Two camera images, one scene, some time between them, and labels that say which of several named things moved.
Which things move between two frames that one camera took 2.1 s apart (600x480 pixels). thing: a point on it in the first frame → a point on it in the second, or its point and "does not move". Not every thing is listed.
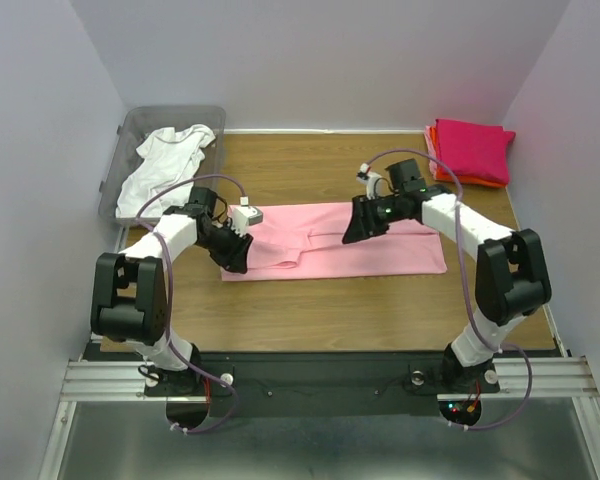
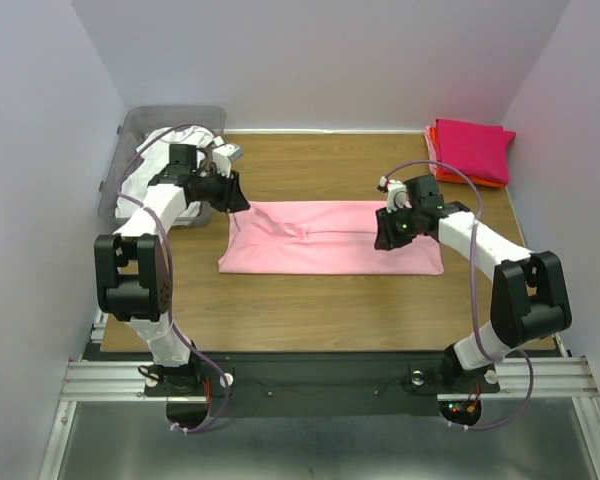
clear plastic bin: [139, 120] does not move
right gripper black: [363, 223] → [385, 236]
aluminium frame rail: [92, 381] does not move
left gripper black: [234, 259] → [233, 199]
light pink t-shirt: [305, 241] does not move
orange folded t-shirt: [441, 174] does not move
